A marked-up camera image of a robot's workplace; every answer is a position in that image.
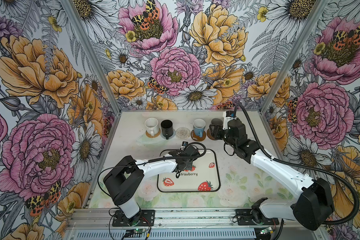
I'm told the strawberry print serving tray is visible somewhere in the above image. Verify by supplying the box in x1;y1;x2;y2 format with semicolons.
157;149;221;193

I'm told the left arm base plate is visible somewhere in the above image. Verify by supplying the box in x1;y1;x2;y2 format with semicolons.
112;210;156;227

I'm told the aluminium front rail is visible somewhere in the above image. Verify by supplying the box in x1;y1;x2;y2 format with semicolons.
67;206;323;230

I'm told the scratched dark wooden round coaster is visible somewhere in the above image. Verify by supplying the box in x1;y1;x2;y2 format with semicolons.
191;130;207;142

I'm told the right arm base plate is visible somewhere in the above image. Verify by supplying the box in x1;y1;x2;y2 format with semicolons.
233;209;280;226

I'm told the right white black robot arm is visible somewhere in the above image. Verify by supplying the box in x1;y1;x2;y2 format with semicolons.
209;105;360;231

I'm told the black mug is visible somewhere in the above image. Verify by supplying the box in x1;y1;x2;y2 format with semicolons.
161;120;174;140

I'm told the plain wooden round coaster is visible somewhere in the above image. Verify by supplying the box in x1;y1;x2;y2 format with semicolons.
207;129;216;141

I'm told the multicolour woven round coaster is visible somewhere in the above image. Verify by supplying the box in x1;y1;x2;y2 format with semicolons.
176;127;191;140

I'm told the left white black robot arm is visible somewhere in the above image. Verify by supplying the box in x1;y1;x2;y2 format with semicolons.
101;142;207;222

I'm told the grey mug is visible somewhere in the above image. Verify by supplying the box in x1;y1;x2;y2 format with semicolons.
210;118;224;132

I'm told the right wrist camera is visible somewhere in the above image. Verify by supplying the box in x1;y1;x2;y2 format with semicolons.
223;111;236;130

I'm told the blue handled white mug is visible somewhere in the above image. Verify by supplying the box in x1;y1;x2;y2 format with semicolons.
193;119;206;138

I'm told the grey woven round coaster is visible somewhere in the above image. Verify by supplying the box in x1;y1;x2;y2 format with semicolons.
161;129;175;140

